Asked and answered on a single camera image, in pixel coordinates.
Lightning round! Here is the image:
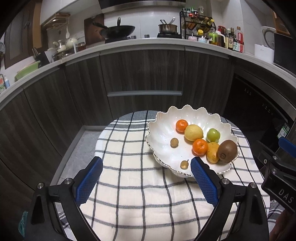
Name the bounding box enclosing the yellow lemon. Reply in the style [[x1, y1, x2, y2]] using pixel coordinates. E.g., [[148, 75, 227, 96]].
[[184, 124, 204, 142]]

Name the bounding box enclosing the orange mandarin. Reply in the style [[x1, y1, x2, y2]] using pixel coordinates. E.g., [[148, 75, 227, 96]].
[[192, 138, 208, 156], [176, 119, 188, 133]]

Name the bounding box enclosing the checked white tablecloth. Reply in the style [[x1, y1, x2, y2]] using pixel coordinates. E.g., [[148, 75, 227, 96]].
[[54, 110, 285, 241]]

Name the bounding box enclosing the white electric kettle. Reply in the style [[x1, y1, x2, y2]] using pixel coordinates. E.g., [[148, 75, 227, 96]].
[[261, 26, 276, 50]]

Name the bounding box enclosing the white teapot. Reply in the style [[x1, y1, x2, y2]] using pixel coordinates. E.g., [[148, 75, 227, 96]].
[[66, 38, 78, 48]]

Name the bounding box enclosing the brown kiwi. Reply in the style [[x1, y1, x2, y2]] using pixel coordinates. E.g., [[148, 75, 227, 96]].
[[217, 140, 238, 163]]

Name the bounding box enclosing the yellow mango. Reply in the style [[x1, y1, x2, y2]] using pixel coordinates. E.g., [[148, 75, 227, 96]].
[[206, 142, 219, 164]]

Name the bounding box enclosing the green apple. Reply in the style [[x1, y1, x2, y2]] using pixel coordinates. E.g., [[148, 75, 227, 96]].
[[206, 128, 221, 142]]

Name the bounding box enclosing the black wok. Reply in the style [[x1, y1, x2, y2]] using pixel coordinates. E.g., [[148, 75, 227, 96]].
[[92, 17, 135, 40]]

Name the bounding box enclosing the black microwave oven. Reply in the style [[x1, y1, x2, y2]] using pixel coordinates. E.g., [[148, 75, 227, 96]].
[[273, 33, 296, 76]]

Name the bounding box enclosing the built-in black dishwasher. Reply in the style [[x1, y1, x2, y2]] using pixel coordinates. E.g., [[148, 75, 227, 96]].
[[223, 73, 295, 165]]

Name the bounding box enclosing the red cap sauce bottle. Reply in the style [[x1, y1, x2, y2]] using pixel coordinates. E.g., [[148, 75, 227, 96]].
[[233, 26, 244, 53]]

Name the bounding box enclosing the black range hood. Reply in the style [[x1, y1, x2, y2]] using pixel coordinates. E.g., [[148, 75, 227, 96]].
[[98, 0, 186, 13]]

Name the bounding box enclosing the steel saucepan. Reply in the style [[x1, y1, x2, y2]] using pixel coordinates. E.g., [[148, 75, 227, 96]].
[[159, 17, 178, 35]]

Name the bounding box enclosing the wooden cutting board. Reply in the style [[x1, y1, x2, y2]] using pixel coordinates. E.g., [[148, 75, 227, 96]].
[[84, 14, 105, 46]]

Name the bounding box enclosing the black spice rack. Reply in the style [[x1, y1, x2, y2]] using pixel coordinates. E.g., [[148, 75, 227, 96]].
[[179, 9, 217, 39]]

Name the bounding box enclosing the tan longan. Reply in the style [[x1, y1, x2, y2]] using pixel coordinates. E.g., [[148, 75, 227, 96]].
[[180, 160, 189, 170], [170, 138, 179, 148]]

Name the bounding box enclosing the green dish basin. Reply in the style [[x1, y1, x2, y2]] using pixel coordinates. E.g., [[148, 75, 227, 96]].
[[15, 61, 41, 81]]

